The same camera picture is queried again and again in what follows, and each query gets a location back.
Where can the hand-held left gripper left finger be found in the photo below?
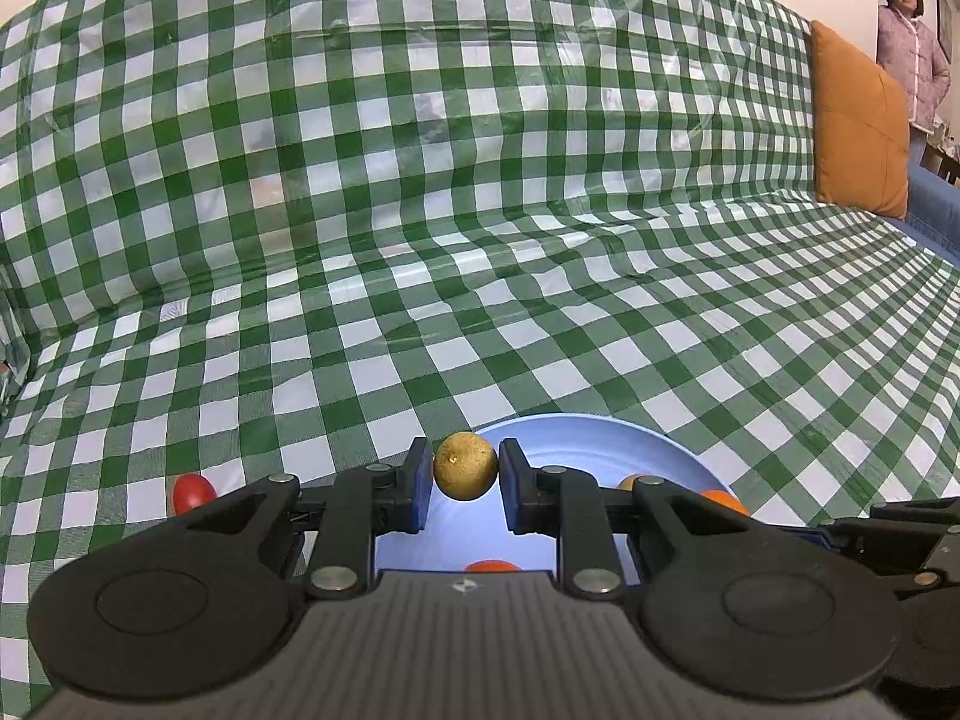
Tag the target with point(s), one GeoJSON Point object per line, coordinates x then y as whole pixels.
{"type": "Point", "coordinates": [420, 496]}

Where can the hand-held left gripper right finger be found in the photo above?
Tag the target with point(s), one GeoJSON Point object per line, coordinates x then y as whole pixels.
{"type": "Point", "coordinates": [513, 493]}

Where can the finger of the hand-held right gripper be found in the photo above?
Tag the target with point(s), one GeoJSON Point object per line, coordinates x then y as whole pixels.
{"type": "Point", "coordinates": [915, 514]}
{"type": "Point", "coordinates": [814, 538]}

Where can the small yellow round fruit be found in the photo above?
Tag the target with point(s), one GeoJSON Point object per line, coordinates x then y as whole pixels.
{"type": "Point", "coordinates": [465, 466]}
{"type": "Point", "coordinates": [634, 481]}

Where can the orange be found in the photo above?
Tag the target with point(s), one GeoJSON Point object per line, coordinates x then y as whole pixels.
{"type": "Point", "coordinates": [724, 501]}
{"type": "Point", "coordinates": [491, 566]}

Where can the light blue plate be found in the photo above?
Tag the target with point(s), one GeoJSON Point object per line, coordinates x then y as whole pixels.
{"type": "Point", "coordinates": [592, 450]}

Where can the small red cherry tomato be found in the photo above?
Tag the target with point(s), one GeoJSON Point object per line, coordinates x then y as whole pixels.
{"type": "Point", "coordinates": [193, 493]}

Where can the green checked cloth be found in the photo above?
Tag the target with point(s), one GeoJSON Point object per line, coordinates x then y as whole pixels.
{"type": "Point", "coordinates": [450, 240]}

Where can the blue sofa cushion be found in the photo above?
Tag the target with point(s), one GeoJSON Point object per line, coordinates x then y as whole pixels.
{"type": "Point", "coordinates": [934, 210]}

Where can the wooden side table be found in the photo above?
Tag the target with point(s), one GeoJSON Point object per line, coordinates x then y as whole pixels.
{"type": "Point", "coordinates": [943, 157]}

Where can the orange cushion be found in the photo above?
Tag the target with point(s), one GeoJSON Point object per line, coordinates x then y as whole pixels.
{"type": "Point", "coordinates": [859, 120]}

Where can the framed wall picture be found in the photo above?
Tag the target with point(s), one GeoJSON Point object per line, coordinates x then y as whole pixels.
{"type": "Point", "coordinates": [942, 15]}

